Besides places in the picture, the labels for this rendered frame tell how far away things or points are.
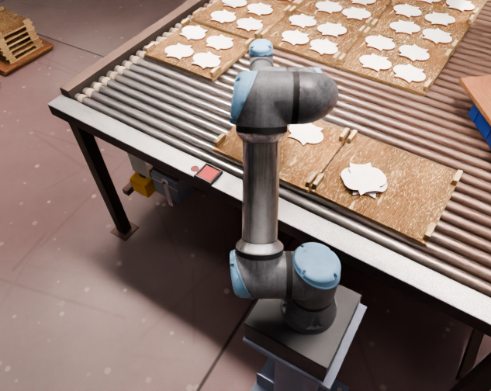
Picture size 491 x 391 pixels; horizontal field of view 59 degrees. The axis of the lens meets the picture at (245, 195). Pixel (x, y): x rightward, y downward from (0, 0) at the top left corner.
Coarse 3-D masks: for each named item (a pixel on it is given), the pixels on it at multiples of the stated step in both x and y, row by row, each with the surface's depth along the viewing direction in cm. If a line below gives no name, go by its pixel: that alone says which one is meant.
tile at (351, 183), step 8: (360, 168) 151; (368, 168) 151; (352, 176) 149; (360, 176) 149; (368, 176) 149; (376, 176) 149; (384, 176) 149; (344, 184) 147; (352, 184) 147; (360, 184) 147; (368, 184) 147; (376, 184) 147; (384, 184) 146; (360, 192) 144; (368, 192) 145
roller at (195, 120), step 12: (108, 84) 198; (120, 84) 196; (132, 96) 192; (144, 96) 190; (156, 108) 187; (168, 108) 184; (192, 120) 179; (204, 120) 178; (216, 132) 174; (444, 228) 139; (456, 228) 139; (468, 240) 137; (480, 240) 135
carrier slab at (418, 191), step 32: (352, 160) 158; (384, 160) 157; (416, 160) 156; (320, 192) 148; (352, 192) 148; (384, 192) 147; (416, 192) 147; (448, 192) 146; (384, 224) 139; (416, 224) 138
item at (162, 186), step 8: (152, 176) 174; (160, 176) 171; (168, 176) 169; (160, 184) 175; (168, 184) 170; (176, 184) 168; (184, 184) 172; (160, 192) 180; (168, 192) 174; (176, 192) 171; (184, 192) 175; (168, 200) 179; (176, 200) 176
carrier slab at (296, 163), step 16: (288, 128) 170; (336, 128) 169; (224, 144) 166; (240, 144) 165; (288, 144) 164; (320, 144) 163; (336, 144) 163; (240, 160) 160; (288, 160) 159; (304, 160) 159; (320, 160) 158; (288, 176) 154; (304, 176) 153
